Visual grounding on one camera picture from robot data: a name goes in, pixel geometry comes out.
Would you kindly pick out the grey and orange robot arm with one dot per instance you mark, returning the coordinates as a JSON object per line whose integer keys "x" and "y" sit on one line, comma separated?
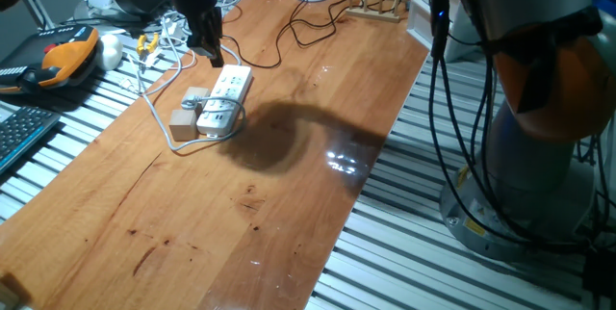
{"x": 529, "y": 165}

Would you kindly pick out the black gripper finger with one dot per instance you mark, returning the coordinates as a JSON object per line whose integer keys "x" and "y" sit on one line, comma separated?
{"x": 201, "y": 47}
{"x": 217, "y": 55}

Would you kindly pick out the orange and black teach pendant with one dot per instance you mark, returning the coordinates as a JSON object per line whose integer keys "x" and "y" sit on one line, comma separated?
{"x": 62, "y": 59}

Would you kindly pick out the white shelf unit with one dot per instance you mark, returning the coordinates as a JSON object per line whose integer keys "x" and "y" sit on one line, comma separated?
{"x": 421, "y": 11}

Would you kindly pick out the black computer keyboard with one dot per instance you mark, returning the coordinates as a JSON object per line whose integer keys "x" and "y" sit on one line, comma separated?
{"x": 21, "y": 132}

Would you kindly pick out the yellow clamp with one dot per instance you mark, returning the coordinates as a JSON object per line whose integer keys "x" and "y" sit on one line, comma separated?
{"x": 144, "y": 44}

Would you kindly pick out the white egg shaped object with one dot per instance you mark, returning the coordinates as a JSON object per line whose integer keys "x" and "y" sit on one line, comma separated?
{"x": 110, "y": 52}

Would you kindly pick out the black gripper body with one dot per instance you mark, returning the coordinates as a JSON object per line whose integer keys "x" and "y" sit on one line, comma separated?
{"x": 197, "y": 11}

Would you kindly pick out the white power strip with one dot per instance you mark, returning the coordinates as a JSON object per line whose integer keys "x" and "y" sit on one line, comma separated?
{"x": 226, "y": 93}

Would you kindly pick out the light wooden cube block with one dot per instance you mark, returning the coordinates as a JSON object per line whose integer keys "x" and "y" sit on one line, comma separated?
{"x": 199, "y": 92}
{"x": 183, "y": 124}

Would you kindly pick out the grey stand base plate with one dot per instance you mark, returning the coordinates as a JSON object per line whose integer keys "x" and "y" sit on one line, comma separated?
{"x": 96, "y": 11}

